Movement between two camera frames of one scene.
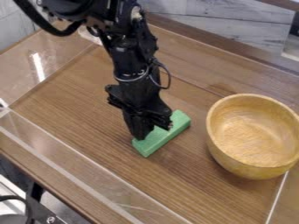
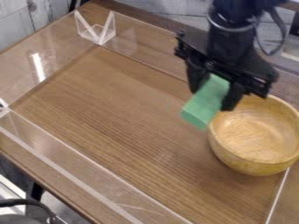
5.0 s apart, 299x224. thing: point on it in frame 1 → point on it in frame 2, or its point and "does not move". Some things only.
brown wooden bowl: (252, 136) does not move
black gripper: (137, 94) → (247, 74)
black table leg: (36, 192) does not move
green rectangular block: (146, 143) → (204, 104)
